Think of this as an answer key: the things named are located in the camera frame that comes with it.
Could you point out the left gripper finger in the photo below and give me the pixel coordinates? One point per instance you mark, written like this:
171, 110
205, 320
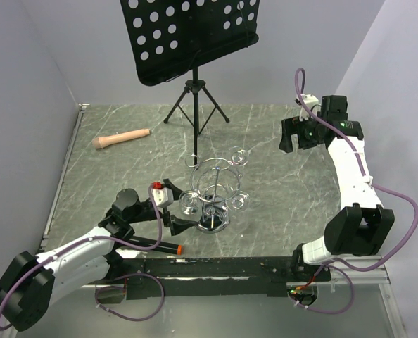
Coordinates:
176, 191
177, 225

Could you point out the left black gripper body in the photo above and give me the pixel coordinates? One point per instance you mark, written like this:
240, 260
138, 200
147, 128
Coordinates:
145, 213

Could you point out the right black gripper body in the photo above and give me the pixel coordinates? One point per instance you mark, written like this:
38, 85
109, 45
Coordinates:
308, 133

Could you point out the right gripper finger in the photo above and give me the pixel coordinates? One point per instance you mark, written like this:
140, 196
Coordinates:
286, 144
289, 126

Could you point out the chrome wine glass rack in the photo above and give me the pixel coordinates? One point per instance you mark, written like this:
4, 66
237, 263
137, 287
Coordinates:
215, 180

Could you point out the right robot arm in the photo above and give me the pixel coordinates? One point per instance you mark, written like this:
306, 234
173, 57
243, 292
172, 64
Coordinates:
362, 224

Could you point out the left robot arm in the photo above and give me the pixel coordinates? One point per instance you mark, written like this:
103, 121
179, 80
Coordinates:
31, 283

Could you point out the black microphone orange end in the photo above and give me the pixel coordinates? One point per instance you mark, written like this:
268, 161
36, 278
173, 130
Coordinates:
164, 247

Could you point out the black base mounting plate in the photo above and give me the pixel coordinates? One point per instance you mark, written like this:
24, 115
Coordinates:
203, 276

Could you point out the beige microphone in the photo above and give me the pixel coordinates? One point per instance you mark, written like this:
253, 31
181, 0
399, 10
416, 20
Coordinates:
103, 142

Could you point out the black perforated music stand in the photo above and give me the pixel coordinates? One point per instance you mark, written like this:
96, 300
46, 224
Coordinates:
170, 38

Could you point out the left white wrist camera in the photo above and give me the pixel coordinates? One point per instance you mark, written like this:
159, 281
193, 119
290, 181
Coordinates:
162, 195

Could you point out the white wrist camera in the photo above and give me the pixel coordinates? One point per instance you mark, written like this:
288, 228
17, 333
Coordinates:
162, 195
312, 102

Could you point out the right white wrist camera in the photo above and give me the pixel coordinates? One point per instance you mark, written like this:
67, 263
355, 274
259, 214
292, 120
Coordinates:
312, 102

